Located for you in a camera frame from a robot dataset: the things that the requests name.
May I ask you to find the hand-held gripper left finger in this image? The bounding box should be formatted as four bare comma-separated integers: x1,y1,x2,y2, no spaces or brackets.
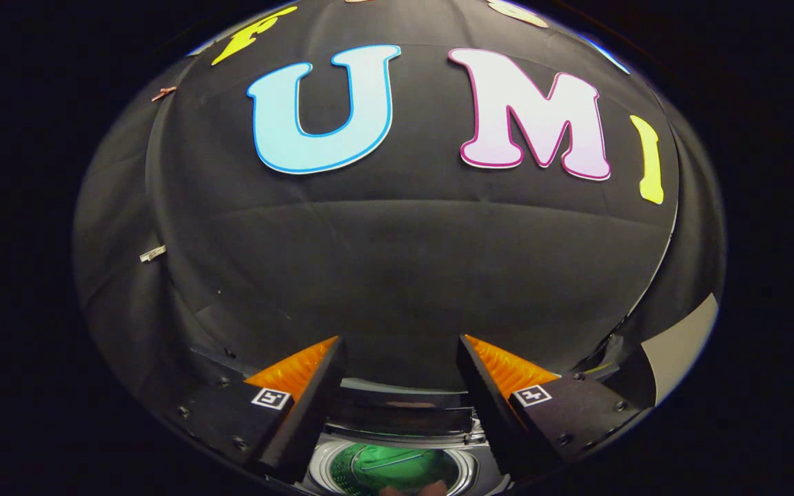
166,335,349,485

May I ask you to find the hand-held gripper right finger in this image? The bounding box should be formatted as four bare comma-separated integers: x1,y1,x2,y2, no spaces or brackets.
455,333,647,483

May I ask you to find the grey and beige cabinet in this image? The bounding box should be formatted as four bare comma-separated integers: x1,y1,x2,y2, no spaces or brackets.
642,293,720,407

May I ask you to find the black backdrop cloth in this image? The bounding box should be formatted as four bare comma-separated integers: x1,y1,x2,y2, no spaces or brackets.
72,0,727,428

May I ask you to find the green shirt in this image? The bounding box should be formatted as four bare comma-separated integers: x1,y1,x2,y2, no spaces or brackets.
332,444,460,495

